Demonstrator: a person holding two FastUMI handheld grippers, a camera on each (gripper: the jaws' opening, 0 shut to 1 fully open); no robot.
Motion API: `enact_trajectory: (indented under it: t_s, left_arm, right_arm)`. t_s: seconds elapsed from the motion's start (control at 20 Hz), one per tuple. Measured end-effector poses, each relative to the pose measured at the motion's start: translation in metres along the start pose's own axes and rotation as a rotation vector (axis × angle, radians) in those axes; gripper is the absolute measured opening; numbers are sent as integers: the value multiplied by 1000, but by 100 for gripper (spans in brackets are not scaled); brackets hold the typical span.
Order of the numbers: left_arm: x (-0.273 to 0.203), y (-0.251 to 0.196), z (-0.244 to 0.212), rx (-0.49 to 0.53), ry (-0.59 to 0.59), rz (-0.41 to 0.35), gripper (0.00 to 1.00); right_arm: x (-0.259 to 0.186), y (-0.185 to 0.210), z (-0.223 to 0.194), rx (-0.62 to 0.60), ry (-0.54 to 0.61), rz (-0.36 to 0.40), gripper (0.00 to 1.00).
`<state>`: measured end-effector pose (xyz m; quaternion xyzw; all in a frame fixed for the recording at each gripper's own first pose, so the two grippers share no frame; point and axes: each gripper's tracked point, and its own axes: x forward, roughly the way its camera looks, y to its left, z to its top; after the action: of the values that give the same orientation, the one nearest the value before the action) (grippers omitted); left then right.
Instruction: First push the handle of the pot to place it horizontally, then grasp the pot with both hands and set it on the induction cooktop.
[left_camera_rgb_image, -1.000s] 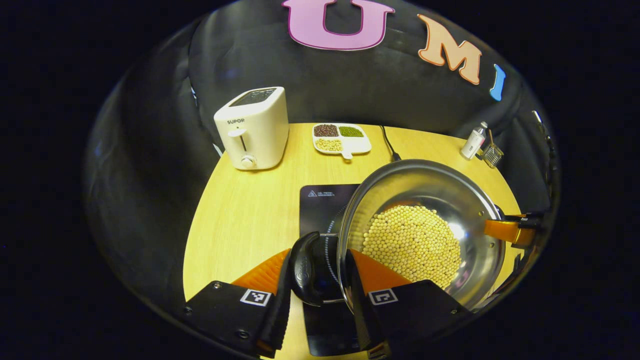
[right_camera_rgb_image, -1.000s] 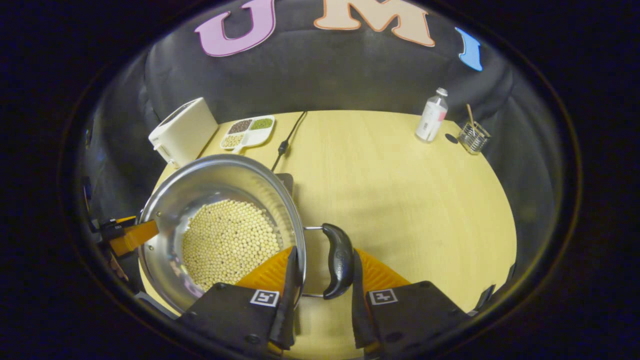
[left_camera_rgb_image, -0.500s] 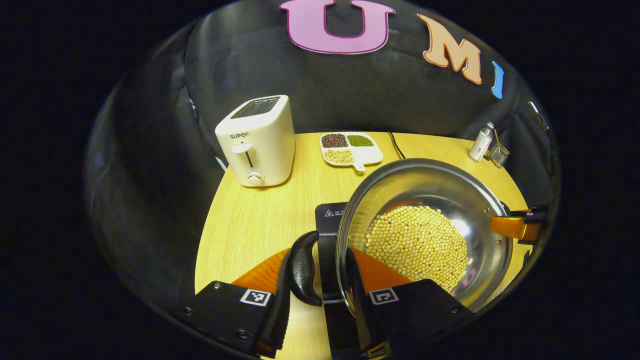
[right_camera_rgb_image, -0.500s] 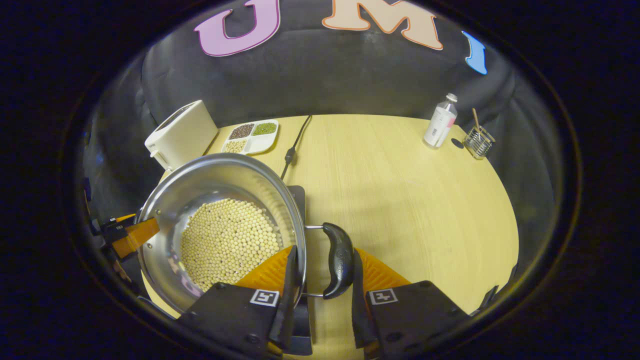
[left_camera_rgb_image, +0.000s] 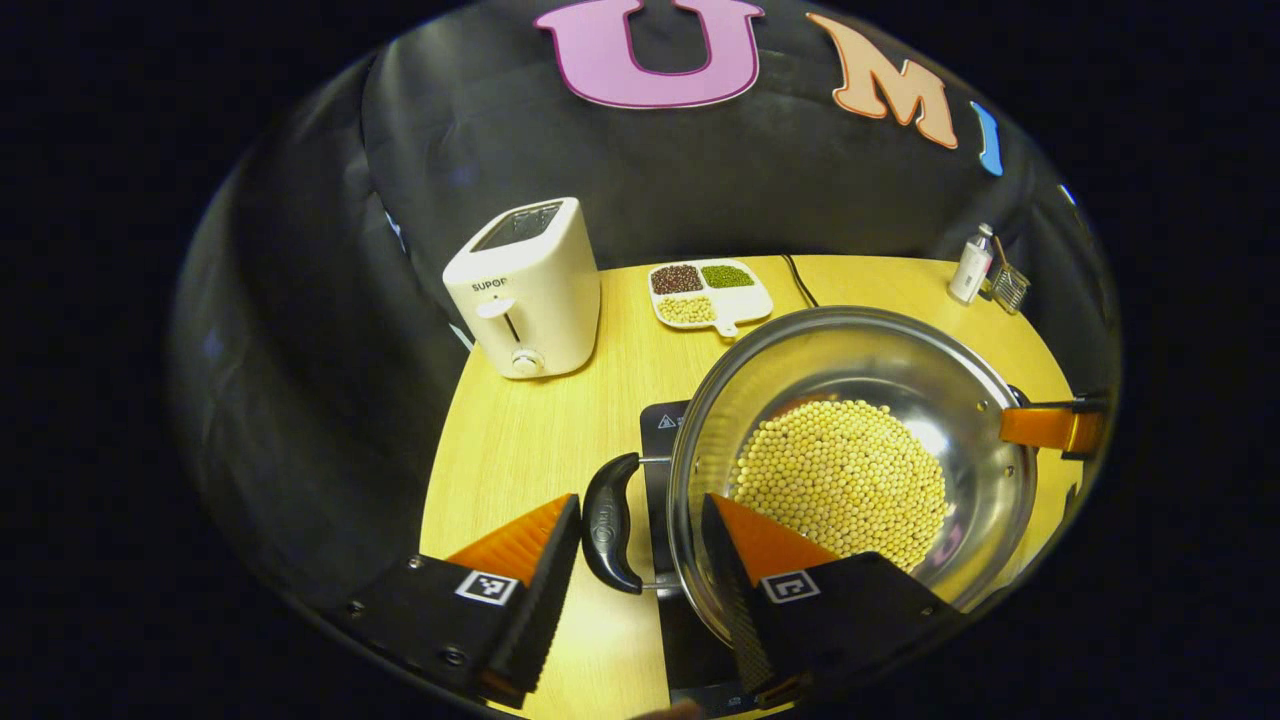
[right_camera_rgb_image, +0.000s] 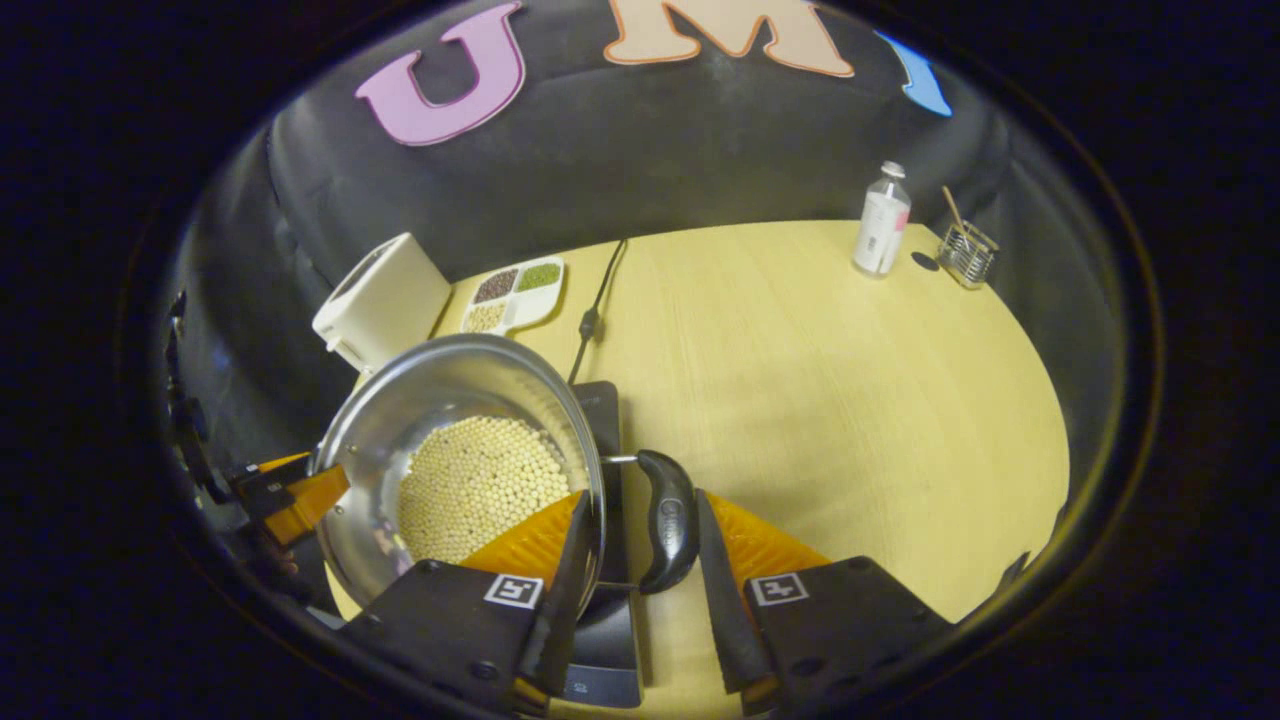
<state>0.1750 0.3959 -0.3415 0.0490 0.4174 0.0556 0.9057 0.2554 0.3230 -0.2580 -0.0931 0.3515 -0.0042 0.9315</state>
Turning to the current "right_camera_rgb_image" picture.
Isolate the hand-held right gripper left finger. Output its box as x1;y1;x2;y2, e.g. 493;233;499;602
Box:
338;488;598;719

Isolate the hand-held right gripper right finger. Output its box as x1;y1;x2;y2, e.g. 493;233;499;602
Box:
693;488;953;719

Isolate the black induction cooktop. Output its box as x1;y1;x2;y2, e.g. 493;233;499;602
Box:
560;380;646;709

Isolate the steel pot with beans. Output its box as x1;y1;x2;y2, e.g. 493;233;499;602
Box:
312;333;701;611

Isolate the white toaster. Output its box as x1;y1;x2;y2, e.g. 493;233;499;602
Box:
312;232;453;376

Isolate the white divided dish with beans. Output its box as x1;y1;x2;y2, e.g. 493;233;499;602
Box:
460;255;567;337

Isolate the clear bottle with white label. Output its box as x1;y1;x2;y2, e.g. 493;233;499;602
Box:
852;161;913;278

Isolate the black backdrop cloth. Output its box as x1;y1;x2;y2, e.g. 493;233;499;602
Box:
165;0;1126;471

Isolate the black power cable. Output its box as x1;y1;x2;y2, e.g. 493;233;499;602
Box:
567;238;629;386

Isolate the small metal wire holder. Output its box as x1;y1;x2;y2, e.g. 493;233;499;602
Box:
937;220;1001;291

